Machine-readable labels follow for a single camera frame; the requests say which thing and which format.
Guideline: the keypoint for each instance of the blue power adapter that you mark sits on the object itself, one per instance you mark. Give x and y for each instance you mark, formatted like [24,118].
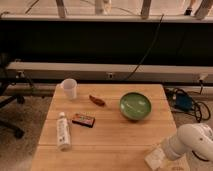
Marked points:
[183,102]

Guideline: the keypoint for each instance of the white sponge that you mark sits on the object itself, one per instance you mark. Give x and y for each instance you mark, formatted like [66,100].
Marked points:
[155,158]

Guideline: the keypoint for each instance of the white plastic cup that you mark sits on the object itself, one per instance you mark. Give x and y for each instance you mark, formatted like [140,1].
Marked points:
[69,87]

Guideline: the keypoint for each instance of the white plastic bottle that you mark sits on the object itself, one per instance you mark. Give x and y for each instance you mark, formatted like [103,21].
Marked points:
[63,132]

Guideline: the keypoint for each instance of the black office chair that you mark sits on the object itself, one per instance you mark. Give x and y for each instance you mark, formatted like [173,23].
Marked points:
[4,83]

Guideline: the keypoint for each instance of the small red box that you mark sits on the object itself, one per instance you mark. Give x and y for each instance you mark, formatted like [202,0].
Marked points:
[83,120]

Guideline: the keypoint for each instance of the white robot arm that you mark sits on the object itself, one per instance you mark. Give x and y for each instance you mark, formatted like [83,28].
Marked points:
[196,137]

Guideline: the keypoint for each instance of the long metal rail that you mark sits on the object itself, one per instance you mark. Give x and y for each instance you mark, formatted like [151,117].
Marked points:
[114,72]

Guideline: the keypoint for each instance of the green ceramic bowl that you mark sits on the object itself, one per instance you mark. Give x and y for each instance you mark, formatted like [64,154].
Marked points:
[135,106]

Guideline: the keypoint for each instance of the brown chili pepper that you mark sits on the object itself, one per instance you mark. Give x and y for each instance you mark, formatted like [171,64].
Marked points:
[97,101]

